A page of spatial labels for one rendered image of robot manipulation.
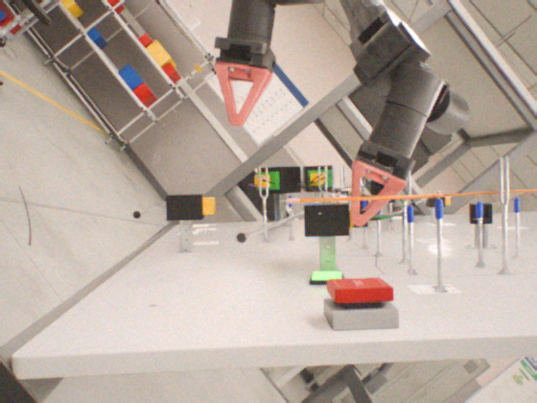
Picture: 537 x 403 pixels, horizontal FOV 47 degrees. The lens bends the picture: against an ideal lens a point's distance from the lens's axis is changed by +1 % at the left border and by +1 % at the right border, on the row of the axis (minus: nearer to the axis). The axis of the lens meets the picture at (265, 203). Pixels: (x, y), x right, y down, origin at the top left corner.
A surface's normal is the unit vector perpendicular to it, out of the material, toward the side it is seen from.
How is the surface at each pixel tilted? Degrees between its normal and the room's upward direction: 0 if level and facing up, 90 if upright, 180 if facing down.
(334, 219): 98
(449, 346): 90
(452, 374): 90
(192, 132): 90
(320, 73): 90
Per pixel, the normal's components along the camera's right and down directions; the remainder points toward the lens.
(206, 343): -0.04, -1.00
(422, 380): -0.06, -0.07
